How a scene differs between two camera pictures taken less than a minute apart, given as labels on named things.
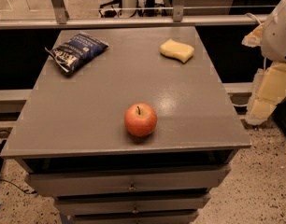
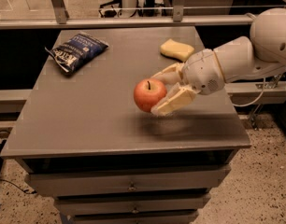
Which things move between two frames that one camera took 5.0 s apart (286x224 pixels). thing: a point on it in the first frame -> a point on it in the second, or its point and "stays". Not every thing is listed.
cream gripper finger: x=269 y=87 -> x=179 y=96
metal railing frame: x=58 y=17 stays
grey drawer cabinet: x=75 y=147 stays
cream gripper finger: x=254 y=38 -> x=171 y=75
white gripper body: x=278 y=36 -> x=201 y=71
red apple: x=140 y=119 -> x=147 y=92
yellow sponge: x=177 y=50 stays
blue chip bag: x=74 y=55 stays
